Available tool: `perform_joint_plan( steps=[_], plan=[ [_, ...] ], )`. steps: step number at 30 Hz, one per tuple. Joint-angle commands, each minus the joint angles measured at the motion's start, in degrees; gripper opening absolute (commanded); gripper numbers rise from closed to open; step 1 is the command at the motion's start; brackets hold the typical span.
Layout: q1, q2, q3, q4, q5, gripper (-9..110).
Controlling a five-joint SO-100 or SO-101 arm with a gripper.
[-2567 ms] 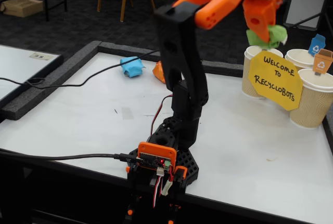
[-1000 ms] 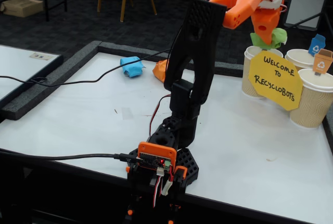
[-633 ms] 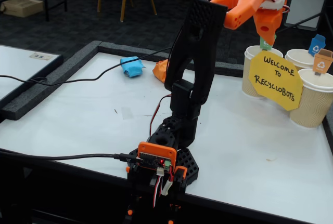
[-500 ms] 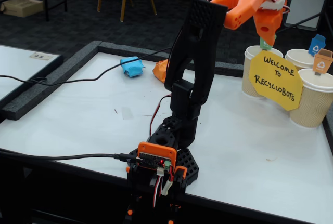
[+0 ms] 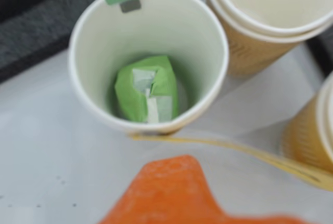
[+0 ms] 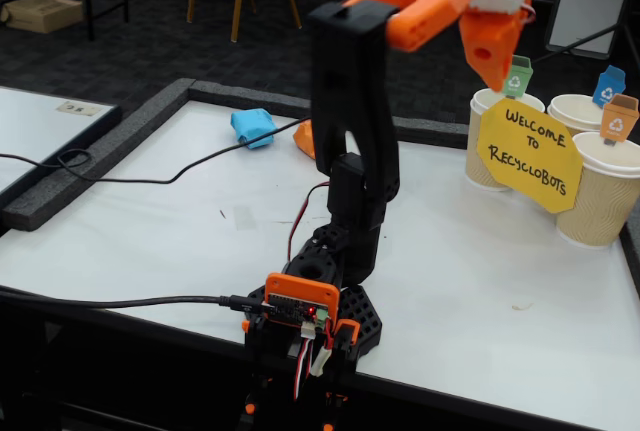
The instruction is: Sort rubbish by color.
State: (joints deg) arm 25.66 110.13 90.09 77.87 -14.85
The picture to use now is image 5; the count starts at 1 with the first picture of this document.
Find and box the paper cup with blue label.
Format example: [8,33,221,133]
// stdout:
[203,0,333,77]

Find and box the short black foam strip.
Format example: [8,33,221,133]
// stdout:
[0,0,105,84]

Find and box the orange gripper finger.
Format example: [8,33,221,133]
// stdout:
[97,155,313,224]

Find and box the yellow welcome sign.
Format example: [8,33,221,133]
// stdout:
[128,132,333,192]

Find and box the green paper ball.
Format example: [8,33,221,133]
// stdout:
[114,55,179,124]

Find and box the paper cup with green label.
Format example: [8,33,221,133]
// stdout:
[68,0,229,136]

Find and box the paper cup with orange label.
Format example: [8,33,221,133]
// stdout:
[281,71,333,174]

